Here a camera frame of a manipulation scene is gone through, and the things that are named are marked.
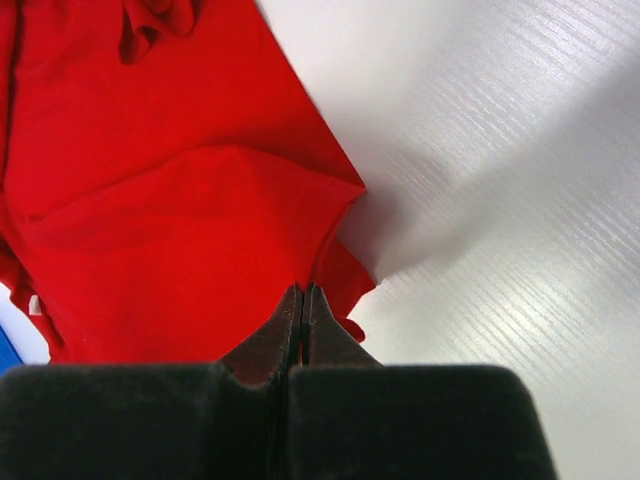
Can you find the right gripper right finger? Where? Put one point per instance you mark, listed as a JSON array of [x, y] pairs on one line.
[[350, 417]]

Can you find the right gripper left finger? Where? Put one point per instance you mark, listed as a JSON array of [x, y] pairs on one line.
[[212, 420]]

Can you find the red t shirt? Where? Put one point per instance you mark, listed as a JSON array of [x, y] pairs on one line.
[[165, 177]]

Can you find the blue plastic bin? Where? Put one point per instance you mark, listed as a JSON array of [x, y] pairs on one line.
[[14, 334]]

